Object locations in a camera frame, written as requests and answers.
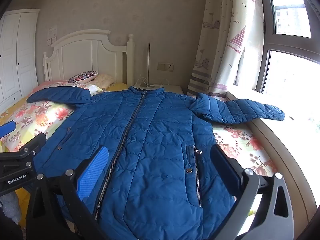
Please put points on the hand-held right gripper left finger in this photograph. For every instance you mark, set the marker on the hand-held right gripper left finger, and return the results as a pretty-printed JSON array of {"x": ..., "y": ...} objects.
[{"x": 92, "y": 172}]

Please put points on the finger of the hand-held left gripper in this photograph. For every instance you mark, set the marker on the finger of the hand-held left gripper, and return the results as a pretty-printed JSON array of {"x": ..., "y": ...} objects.
[
  {"x": 7, "y": 128},
  {"x": 35, "y": 141}
]

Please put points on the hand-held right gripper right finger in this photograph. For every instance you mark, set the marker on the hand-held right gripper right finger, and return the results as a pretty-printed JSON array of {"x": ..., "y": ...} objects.
[{"x": 225, "y": 167}]

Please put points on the blue puffer jacket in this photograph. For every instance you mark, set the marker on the blue puffer jacket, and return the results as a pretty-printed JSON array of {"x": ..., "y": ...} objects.
[{"x": 155, "y": 142}]

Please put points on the floral bed sheet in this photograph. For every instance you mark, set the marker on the floral bed sheet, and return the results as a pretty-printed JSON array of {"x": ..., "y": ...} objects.
[{"x": 37, "y": 115}]

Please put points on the person's grey clothing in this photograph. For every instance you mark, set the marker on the person's grey clothing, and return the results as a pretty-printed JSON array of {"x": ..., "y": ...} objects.
[{"x": 10, "y": 206}]

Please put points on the beige window sill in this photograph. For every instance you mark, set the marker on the beige window sill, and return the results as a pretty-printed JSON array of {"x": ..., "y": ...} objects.
[{"x": 295, "y": 155}]

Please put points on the white wardrobe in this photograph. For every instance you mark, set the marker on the white wardrobe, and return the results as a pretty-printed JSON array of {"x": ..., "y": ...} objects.
[{"x": 15, "y": 55}]

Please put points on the patterned purple pillow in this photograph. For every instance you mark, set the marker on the patterned purple pillow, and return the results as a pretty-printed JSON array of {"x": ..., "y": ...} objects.
[{"x": 82, "y": 77}]

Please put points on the beige pillow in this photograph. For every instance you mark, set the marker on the beige pillow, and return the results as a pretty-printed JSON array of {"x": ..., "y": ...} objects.
[{"x": 105, "y": 80}]

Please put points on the white nightstand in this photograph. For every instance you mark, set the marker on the white nightstand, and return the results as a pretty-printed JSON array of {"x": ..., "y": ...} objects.
[{"x": 172, "y": 88}]

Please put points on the white wooden headboard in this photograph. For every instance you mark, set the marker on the white wooden headboard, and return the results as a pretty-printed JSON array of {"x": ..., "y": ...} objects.
[{"x": 82, "y": 52}]

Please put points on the window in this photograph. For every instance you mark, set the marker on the window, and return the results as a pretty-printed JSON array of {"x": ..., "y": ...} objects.
[{"x": 290, "y": 67}]

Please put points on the metal lamp pole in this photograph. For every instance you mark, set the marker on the metal lamp pole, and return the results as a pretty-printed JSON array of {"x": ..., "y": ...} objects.
[{"x": 149, "y": 62}]

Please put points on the printed curtain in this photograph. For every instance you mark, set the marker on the printed curtain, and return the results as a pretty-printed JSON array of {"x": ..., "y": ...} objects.
[{"x": 225, "y": 42}]

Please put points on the paper wall notice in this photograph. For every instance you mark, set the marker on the paper wall notice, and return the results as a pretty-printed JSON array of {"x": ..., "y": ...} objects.
[{"x": 52, "y": 35}]

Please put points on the wall socket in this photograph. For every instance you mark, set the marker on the wall socket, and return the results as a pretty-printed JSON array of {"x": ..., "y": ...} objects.
[{"x": 165, "y": 66}]

